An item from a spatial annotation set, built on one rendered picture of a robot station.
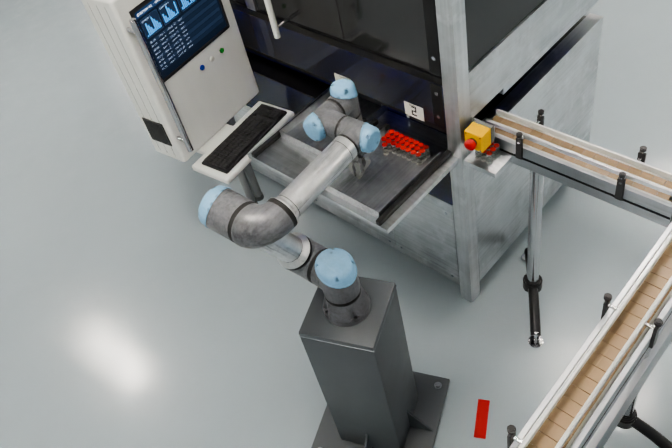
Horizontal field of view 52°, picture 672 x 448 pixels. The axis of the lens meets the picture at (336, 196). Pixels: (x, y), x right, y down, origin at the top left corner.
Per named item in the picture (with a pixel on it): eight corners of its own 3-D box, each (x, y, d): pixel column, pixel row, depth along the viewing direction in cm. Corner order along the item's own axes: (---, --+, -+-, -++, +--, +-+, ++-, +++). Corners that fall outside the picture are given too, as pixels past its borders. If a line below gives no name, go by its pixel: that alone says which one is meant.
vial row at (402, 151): (385, 144, 253) (383, 135, 249) (423, 162, 243) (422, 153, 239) (381, 148, 252) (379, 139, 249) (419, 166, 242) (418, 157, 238)
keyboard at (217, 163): (262, 105, 296) (261, 101, 294) (287, 113, 289) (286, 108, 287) (201, 164, 276) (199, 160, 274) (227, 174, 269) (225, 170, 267)
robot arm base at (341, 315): (362, 331, 210) (357, 313, 203) (317, 322, 215) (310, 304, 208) (376, 291, 219) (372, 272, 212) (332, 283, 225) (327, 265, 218)
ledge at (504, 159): (486, 141, 248) (486, 137, 246) (517, 154, 240) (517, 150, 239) (463, 164, 242) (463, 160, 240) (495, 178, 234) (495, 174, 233)
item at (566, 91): (300, 55, 462) (268, -71, 400) (586, 168, 345) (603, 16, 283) (188, 141, 419) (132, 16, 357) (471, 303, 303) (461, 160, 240)
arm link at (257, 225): (256, 243, 161) (379, 116, 182) (225, 225, 167) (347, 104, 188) (269, 272, 169) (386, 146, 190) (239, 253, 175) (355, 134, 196)
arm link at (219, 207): (322, 289, 213) (222, 238, 168) (287, 269, 222) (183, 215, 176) (341, 255, 215) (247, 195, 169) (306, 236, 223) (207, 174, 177)
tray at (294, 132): (339, 89, 281) (337, 82, 279) (387, 109, 267) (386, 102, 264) (281, 137, 267) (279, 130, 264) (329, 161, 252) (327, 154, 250)
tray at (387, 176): (385, 134, 257) (384, 126, 255) (441, 159, 242) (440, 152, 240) (324, 189, 243) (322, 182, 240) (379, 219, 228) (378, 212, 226)
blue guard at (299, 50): (131, -2, 345) (117, -36, 333) (446, 127, 236) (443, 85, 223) (130, -2, 345) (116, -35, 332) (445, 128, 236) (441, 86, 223)
